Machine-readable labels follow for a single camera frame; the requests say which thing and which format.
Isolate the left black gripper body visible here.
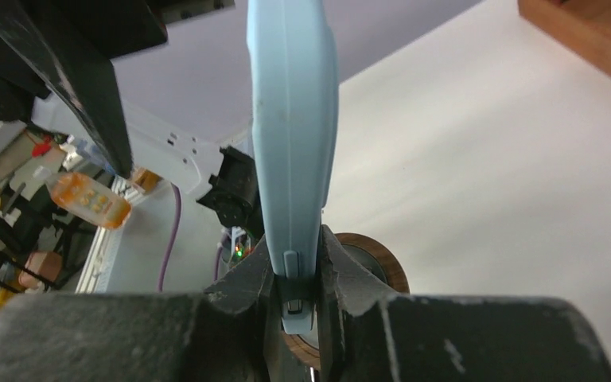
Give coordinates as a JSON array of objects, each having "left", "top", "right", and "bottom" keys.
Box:
[{"left": 0, "top": 1, "right": 167, "bottom": 177}]

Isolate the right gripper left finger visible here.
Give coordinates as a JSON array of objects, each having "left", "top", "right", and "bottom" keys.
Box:
[{"left": 0, "top": 242, "right": 277, "bottom": 381}]

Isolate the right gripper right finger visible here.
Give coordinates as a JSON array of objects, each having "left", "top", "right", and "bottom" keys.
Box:
[{"left": 316, "top": 224, "right": 611, "bottom": 382}]

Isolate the wooden round base phone stand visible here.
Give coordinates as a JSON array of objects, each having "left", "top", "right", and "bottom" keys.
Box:
[{"left": 282, "top": 229, "right": 410, "bottom": 377}]

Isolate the light blue case phone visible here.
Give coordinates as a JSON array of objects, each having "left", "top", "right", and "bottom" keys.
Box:
[{"left": 247, "top": 1, "right": 339, "bottom": 334}]

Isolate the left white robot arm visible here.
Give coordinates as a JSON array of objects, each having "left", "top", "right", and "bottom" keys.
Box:
[{"left": 0, "top": 1, "right": 250, "bottom": 194}]

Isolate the orange translucent bottle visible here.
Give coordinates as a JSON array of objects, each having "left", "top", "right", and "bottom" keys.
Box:
[{"left": 33, "top": 166, "right": 132, "bottom": 229}]

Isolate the wooden compartment tray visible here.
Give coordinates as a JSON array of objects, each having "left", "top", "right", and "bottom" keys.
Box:
[{"left": 517, "top": 0, "right": 611, "bottom": 77}]

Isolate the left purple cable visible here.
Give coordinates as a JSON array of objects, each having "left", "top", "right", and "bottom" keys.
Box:
[{"left": 157, "top": 183, "right": 183, "bottom": 294}]

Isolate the white slotted cable duct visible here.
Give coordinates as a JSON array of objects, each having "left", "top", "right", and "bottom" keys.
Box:
[{"left": 75, "top": 177, "right": 137, "bottom": 294}]

